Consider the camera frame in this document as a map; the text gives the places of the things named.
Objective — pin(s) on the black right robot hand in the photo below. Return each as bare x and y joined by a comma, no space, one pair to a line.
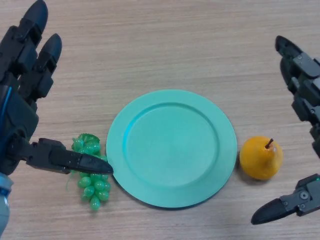
307,75

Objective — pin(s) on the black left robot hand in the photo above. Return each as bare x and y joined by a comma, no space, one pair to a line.
22,117

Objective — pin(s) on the yellow pear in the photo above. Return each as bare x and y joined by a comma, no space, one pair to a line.
260,160

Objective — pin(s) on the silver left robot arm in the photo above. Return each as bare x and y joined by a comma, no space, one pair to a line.
3,200

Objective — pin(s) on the green round plate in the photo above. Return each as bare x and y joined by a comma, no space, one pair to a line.
172,150

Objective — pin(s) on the green grape bunch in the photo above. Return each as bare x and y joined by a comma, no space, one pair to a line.
96,187

